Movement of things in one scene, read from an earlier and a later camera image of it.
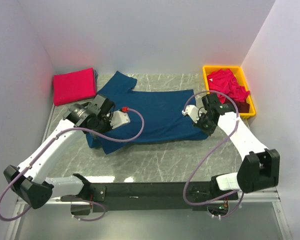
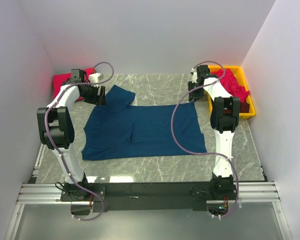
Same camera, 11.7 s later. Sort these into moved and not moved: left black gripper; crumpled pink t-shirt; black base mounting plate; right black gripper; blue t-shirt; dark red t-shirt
Moved: right black gripper; left black gripper; blue t-shirt
Not moved: crumpled pink t-shirt; dark red t-shirt; black base mounting plate
